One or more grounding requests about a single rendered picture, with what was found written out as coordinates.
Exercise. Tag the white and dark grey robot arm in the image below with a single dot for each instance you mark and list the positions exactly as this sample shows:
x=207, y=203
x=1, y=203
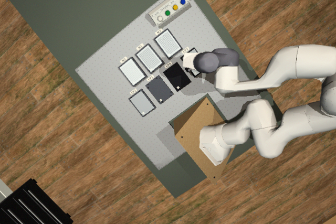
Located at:
x=292, y=62

